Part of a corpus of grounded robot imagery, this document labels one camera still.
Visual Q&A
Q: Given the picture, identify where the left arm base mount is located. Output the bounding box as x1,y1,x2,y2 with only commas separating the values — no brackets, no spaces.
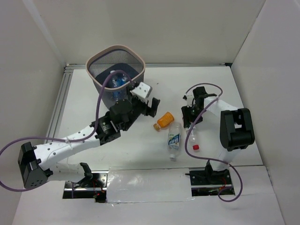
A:
62,170,109,203

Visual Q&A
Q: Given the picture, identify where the bottle green white label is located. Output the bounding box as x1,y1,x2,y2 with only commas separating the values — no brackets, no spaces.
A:
167,122,181,161

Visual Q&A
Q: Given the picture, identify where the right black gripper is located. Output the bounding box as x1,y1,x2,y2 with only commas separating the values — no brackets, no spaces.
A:
181,104,207,128

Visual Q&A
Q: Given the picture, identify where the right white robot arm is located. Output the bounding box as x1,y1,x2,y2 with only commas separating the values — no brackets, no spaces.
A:
181,86,255,184

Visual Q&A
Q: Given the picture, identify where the orange juice bottle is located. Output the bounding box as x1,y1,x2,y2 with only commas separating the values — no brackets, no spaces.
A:
153,112,175,131

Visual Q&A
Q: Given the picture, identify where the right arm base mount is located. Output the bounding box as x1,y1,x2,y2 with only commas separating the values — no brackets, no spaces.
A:
185,166,235,197

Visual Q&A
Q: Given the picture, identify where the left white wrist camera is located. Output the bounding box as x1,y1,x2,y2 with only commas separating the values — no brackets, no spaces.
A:
133,82,152,103

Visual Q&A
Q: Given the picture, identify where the grey mesh waste bin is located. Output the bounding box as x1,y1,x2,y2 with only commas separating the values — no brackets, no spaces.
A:
85,45,146,108

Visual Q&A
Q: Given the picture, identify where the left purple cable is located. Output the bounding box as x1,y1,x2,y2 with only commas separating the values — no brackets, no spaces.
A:
0,69,134,200

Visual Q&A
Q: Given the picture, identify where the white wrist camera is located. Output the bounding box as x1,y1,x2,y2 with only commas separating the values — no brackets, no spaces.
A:
183,93,195,107
133,82,152,103

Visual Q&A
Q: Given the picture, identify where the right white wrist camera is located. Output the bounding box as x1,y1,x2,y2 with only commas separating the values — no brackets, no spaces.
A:
183,93,195,107

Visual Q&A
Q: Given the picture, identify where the silver tape sheet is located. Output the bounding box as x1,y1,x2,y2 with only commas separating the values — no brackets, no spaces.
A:
106,168,193,203

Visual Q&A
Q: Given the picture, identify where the bottle red label red cap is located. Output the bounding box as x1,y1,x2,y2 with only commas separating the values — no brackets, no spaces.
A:
185,127,200,152

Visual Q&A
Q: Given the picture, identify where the clear bottle blue cap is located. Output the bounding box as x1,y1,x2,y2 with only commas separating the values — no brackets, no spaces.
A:
112,90,128,102

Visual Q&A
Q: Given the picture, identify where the clear bottle blue label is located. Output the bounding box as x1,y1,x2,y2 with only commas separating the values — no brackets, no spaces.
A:
109,73,129,88

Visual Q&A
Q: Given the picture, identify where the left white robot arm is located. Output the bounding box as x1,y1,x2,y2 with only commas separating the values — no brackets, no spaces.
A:
18,87,160,189

